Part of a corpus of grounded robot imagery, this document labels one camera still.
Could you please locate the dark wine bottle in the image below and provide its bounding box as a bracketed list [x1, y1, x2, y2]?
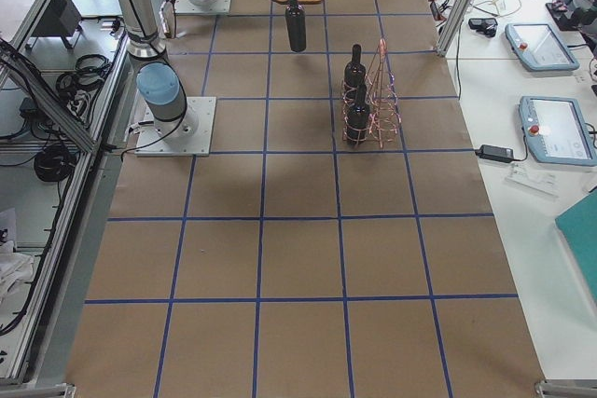
[285, 5, 307, 52]
[343, 44, 366, 101]
[345, 84, 370, 146]

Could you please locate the teach pendant far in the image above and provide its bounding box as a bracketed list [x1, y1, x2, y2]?
[505, 23, 579, 72]

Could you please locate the teach pendant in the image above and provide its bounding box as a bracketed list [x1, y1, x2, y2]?
[505, 23, 579, 72]
[519, 96, 596, 167]

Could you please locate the black power adapter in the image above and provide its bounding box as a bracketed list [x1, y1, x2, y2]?
[475, 144, 515, 163]

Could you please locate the teach pendant near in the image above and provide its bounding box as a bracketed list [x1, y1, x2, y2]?
[519, 96, 596, 167]

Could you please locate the teal folder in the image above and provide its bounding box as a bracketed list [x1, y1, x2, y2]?
[555, 192, 596, 264]

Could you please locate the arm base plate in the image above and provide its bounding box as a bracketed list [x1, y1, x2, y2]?
[134, 97, 216, 157]
[174, 0, 231, 16]

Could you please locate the copper wire bottle basket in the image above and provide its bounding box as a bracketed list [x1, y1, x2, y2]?
[341, 38, 401, 148]

